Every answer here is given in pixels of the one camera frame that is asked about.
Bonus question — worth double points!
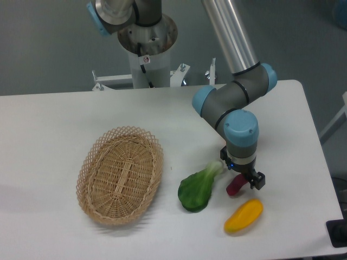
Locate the black cable on pedestal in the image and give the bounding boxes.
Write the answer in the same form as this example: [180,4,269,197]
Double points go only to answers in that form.
[137,43,155,88]

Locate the green bok choy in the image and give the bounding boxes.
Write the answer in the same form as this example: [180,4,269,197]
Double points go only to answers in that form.
[177,161,223,213]

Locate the black device at table edge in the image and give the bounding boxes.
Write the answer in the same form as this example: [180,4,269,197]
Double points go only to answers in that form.
[326,219,346,248]

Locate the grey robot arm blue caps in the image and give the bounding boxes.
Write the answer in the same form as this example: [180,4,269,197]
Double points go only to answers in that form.
[87,1,277,194]

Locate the white metal base frame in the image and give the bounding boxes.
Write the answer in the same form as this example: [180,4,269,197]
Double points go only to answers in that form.
[92,57,218,91]

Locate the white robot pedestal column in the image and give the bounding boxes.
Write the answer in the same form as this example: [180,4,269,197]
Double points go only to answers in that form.
[118,14,178,88]

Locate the oval wicker basket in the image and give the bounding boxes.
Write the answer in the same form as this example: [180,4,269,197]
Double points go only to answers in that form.
[76,126,164,226]

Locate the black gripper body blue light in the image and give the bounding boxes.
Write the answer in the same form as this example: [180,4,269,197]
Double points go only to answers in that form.
[225,158,256,175]

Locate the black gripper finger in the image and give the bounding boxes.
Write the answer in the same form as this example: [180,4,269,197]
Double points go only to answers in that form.
[242,169,265,190]
[220,146,228,167]

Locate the yellow mango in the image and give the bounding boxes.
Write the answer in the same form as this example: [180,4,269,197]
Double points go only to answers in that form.
[223,199,264,233]

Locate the purple sweet potato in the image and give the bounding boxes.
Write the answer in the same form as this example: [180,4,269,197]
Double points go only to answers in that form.
[226,173,248,196]

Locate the white frame at right edge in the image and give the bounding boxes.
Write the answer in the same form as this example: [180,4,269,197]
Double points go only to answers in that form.
[319,92,346,145]

